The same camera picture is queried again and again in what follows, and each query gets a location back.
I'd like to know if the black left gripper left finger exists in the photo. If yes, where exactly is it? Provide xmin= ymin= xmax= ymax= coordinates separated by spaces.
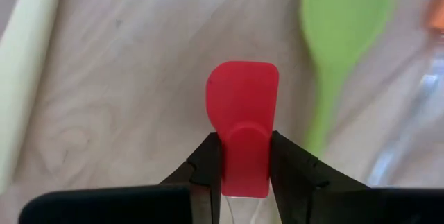
xmin=158 ymin=132 xmax=223 ymax=224

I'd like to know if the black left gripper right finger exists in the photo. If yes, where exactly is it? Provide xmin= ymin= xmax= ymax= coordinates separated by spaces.
xmin=269 ymin=130 xmax=370 ymax=224

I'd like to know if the red spatula clear handle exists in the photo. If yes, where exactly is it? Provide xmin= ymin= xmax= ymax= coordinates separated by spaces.
xmin=205 ymin=60 xmax=280 ymax=224

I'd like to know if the lime green silicone spoon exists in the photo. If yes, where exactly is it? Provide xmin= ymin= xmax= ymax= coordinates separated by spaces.
xmin=300 ymin=0 xmax=400 ymax=157

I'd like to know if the cream-handled table knife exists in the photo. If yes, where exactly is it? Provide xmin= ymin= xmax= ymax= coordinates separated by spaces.
xmin=0 ymin=0 xmax=67 ymax=196

